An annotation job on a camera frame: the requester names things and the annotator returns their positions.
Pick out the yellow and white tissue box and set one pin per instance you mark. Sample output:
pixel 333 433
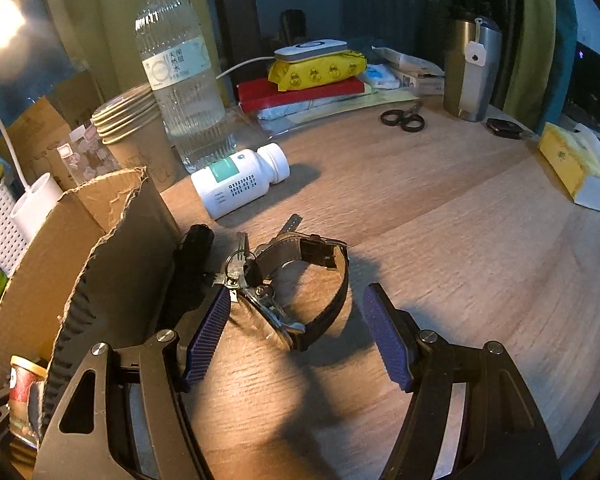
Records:
pixel 572 165

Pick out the black computer monitor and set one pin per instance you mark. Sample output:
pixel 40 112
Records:
pixel 595 95

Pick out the red and gold tin can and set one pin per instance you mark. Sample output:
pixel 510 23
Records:
pixel 25 400

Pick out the yellow wet wipes packet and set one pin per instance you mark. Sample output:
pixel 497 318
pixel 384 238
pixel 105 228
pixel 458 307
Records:
pixel 320 72

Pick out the blue and white tissue pack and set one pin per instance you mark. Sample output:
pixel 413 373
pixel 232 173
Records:
pixel 385 76

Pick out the clear plastic document folder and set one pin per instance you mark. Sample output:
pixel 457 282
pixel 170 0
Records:
pixel 330 108

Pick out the white perforated plastic basket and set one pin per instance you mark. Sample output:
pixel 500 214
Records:
pixel 2 235

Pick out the white medicine boxes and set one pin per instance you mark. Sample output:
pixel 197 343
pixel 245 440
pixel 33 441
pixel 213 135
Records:
pixel 415 67

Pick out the white desk lamp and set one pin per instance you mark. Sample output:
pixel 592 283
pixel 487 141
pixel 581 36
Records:
pixel 35 205

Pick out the bunch of keys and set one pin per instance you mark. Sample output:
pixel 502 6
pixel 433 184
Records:
pixel 235 267

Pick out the stack of brown paper cups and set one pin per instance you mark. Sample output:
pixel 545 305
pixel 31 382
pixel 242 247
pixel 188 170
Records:
pixel 135 150

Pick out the brown printed carton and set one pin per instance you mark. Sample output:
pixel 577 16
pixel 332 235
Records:
pixel 35 125

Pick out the clear water bottle green cap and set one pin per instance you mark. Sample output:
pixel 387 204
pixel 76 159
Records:
pixel 180 110

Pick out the stainless steel tumbler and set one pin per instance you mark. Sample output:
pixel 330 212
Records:
pixel 472 85

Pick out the yellow curtain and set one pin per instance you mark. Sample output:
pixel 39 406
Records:
pixel 105 20
pixel 530 35

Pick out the black framed glass door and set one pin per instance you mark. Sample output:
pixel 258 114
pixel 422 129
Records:
pixel 380 0

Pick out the white pill bottle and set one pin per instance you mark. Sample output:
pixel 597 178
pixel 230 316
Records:
pixel 230 185

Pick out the black car key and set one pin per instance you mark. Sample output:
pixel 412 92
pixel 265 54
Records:
pixel 502 127

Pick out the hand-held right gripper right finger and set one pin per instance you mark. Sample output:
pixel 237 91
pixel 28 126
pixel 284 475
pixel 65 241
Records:
pixel 387 340

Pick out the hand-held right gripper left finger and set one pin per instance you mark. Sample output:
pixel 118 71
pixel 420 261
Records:
pixel 207 340

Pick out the black flashlight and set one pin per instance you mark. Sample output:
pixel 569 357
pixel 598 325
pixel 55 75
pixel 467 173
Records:
pixel 192 260

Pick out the red book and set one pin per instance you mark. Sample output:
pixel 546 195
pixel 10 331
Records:
pixel 255 92

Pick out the cardboard box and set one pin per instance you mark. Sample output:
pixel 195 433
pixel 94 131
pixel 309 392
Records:
pixel 130 220

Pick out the white power bank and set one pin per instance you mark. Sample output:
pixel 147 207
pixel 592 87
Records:
pixel 310 50

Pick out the teal curtain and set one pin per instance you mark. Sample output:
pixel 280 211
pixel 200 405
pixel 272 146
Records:
pixel 562 50

